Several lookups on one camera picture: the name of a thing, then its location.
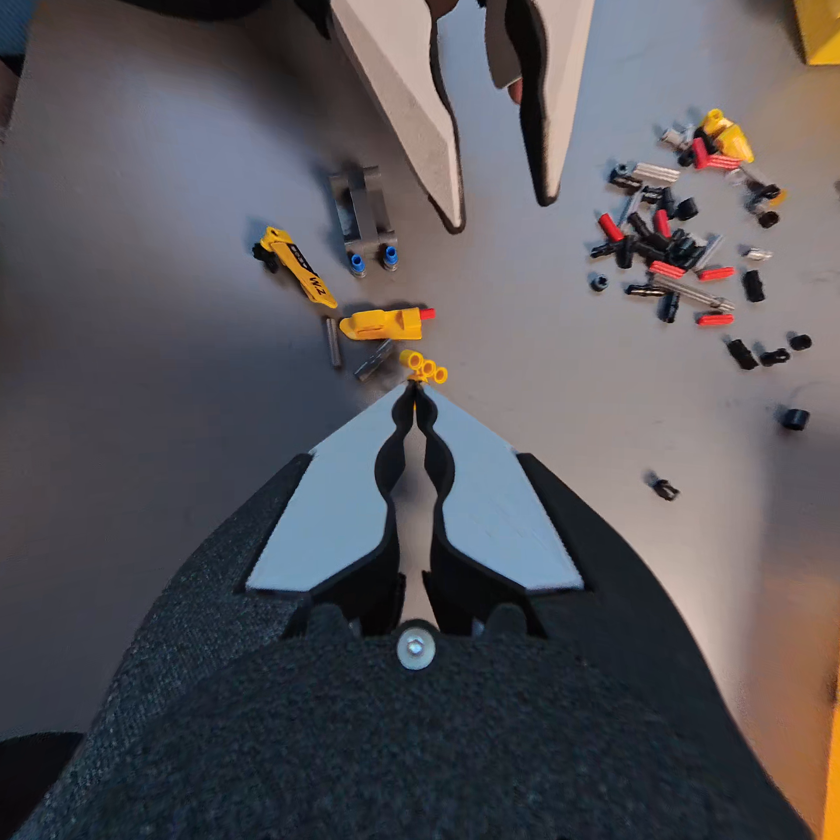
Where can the scattered small building pieces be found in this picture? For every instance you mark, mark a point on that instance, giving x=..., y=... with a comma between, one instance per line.
x=670, y=236

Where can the grey desk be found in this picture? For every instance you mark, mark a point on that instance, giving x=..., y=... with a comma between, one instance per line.
x=158, y=394

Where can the yellow plastic bin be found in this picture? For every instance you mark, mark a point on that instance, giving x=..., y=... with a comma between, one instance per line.
x=831, y=775
x=820, y=26

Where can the grey brick assembly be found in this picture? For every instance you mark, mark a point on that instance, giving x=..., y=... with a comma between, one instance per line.
x=358, y=210

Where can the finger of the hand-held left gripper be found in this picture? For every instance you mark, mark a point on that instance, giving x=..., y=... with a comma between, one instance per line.
x=400, y=92
x=565, y=66

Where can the yellow connector with black pin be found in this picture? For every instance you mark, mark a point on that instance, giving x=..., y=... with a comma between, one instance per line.
x=423, y=368

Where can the yellow brick arm piece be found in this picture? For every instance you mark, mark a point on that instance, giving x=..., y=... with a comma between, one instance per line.
x=381, y=323

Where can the person's left hand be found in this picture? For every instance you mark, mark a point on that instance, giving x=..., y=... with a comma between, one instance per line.
x=515, y=91

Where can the yellow angled brick piece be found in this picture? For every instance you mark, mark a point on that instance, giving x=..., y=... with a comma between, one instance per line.
x=295, y=265

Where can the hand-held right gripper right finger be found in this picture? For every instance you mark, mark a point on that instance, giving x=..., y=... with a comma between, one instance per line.
x=512, y=525

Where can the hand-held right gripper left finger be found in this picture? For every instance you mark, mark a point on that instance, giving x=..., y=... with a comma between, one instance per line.
x=322, y=525

